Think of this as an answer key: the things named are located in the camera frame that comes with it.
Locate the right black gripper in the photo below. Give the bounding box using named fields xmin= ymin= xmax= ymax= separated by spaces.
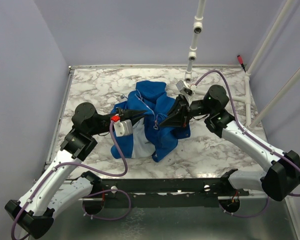
xmin=158 ymin=94 xmax=213 ymax=128

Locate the blue jacket with white lining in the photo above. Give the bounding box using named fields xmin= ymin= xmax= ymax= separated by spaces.
xmin=111 ymin=80 xmax=191 ymax=162

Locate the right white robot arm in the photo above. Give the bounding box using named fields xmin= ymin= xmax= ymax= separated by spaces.
xmin=160 ymin=80 xmax=300 ymax=202

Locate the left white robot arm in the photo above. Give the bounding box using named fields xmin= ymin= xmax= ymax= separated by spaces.
xmin=4 ymin=102 xmax=145 ymax=240

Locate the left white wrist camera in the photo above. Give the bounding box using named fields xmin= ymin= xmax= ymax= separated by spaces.
xmin=110 ymin=115 xmax=133 ymax=137

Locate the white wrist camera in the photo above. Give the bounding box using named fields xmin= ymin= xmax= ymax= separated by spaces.
xmin=176 ymin=80 xmax=197 ymax=105
xmin=110 ymin=115 xmax=133 ymax=137

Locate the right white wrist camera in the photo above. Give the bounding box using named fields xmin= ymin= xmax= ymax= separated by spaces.
xmin=176 ymin=80 xmax=197 ymax=105

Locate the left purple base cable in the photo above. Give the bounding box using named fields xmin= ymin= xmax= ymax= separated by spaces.
xmin=82 ymin=188 xmax=132 ymax=221

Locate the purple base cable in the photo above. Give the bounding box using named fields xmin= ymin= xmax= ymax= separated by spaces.
xmin=218 ymin=196 xmax=270 ymax=218
xmin=82 ymin=188 xmax=132 ymax=221

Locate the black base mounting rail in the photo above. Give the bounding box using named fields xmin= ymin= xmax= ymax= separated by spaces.
xmin=81 ymin=171 xmax=249 ymax=209

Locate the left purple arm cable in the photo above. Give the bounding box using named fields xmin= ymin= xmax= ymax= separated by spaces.
xmin=10 ymin=121 xmax=129 ymax=240

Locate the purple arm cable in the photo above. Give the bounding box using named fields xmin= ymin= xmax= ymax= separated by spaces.
xmin=10 ymin=121 xmax=129 ymax=240
xmin=193 ymin=69 xmax=300 ymax=197

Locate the white PVC pipe frame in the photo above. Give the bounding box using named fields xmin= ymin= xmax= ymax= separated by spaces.
xmin=183 ymin=0 xmax=300 ymax=128

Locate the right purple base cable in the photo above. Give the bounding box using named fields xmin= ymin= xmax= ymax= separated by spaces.
xmin=218 ymin=196 xmax=270 ymax=218

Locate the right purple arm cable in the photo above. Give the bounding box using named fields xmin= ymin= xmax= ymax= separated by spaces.
xmin=193 ymin=69 xmax=300 ymax=197

